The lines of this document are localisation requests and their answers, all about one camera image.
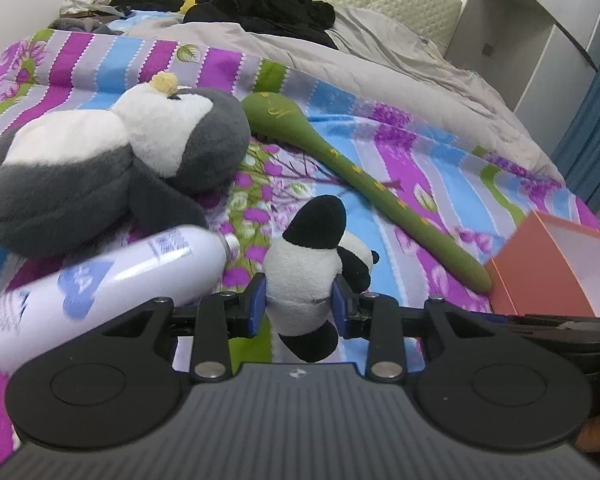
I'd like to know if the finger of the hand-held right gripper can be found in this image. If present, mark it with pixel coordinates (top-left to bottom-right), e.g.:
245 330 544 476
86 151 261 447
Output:
480 312 600 333

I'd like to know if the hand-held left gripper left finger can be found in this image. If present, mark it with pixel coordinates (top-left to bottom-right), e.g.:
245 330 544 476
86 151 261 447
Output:
100 272 268 383

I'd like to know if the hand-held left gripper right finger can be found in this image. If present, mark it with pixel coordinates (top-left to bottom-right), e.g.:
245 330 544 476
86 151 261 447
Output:
331 280 487 383

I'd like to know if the orange cardboard box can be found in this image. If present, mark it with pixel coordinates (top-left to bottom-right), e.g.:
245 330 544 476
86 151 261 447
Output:
485 210 600 318

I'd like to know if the black white panda plush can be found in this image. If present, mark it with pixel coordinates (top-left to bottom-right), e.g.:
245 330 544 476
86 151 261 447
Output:
262 195 381 363

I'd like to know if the green massage hammer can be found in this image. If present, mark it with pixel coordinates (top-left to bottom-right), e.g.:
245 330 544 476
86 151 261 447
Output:
241 91 493 293

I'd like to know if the white spray bottle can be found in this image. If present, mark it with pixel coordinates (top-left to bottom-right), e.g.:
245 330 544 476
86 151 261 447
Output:
0 226 241 373

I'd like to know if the striped floral bed sheet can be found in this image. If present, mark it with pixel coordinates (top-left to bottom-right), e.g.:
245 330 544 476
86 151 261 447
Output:
0 29 600 441

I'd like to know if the blue curtain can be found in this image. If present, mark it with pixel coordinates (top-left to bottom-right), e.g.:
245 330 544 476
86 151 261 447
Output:
550 55 600 221

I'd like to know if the grey white penguin plush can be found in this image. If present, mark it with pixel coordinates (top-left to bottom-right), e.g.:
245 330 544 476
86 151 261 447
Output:
0 72 252 258

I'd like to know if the grey duvet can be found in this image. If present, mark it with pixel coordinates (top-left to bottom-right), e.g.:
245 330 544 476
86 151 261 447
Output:
125 5 563 181

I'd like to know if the grey wardrobe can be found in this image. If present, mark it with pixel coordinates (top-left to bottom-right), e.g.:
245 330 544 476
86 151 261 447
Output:
445 0 600 116

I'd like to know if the large black clothes pile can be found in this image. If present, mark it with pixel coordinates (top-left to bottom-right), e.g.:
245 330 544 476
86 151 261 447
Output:
182 0 338 51

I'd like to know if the beige quilted headboard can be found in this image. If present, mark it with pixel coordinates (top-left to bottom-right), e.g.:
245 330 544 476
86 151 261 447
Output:
162 0 463 56

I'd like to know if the light blue cloth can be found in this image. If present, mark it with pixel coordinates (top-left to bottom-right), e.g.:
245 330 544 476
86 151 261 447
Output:
107 9 181 28

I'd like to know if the dark grey cloth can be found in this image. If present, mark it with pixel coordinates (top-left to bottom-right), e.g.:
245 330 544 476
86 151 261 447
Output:
47 17 126 36

